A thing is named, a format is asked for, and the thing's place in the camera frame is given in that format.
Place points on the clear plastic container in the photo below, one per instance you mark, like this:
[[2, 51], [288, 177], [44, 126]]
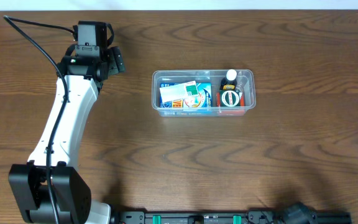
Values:
[[228, 92]]

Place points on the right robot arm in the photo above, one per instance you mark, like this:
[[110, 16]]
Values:
[[297, 213]]

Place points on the white green Panadol box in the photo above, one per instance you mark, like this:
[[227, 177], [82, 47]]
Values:
[[169, 92]]

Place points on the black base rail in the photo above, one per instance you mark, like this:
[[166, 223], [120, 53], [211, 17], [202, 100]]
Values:
[[249, 217]]

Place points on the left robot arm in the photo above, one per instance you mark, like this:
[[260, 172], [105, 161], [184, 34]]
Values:
[[48, 188]]

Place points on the red Panadol ActiFast box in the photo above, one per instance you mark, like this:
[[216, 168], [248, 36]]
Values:
[[217, 101]]

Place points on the dark bottle white cap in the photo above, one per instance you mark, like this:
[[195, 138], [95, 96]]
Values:
[[229, 82]]

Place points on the blue Kool Fever box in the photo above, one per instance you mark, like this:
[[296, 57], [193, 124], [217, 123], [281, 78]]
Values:
[[203, 100]]

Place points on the dark green small box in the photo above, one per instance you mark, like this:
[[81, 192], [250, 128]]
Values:
[[230, 98]]

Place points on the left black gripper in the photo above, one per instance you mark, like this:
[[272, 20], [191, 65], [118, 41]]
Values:
[[117, 59]]

